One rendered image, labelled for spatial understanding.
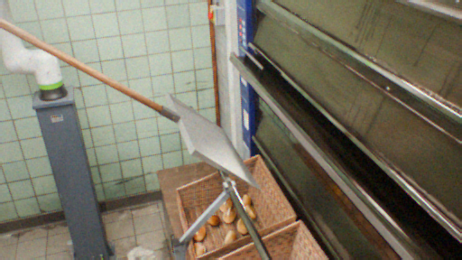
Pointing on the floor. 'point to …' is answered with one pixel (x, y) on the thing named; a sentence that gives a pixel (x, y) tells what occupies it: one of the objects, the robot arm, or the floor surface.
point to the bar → (212, 215)
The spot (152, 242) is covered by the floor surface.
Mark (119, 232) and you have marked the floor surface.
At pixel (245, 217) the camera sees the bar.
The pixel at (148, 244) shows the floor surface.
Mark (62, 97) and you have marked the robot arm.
